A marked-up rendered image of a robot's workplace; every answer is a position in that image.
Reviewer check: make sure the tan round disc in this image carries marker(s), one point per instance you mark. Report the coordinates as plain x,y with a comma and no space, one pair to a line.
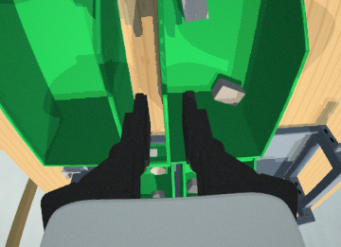
158,171

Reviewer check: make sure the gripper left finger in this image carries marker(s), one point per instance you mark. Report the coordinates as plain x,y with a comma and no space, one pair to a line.
118,176

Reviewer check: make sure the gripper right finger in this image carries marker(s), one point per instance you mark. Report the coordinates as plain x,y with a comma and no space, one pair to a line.
220,170

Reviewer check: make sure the green bin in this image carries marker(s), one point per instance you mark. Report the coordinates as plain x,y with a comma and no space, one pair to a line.
261,45
52,69
186,174
150,182

